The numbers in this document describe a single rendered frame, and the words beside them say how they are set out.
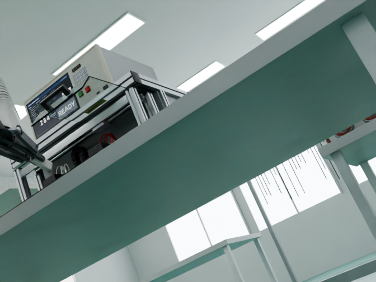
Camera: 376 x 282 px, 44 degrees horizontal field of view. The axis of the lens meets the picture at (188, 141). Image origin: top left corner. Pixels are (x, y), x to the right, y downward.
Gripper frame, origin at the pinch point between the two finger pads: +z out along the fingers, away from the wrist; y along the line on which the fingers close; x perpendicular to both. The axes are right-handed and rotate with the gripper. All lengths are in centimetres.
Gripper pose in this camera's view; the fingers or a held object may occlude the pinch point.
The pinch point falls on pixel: (41, 161)
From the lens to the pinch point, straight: 145.0
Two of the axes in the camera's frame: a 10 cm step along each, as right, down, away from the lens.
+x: -0.5, -7.2, 6.9
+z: 6.2, 5.2, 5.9
